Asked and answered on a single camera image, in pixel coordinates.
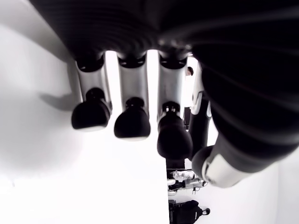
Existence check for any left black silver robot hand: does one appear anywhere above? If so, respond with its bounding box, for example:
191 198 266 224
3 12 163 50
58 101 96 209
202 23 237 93
28 0 299 189

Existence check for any black backpack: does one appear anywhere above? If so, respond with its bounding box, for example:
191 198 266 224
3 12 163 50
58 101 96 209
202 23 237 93
168 199 211 224

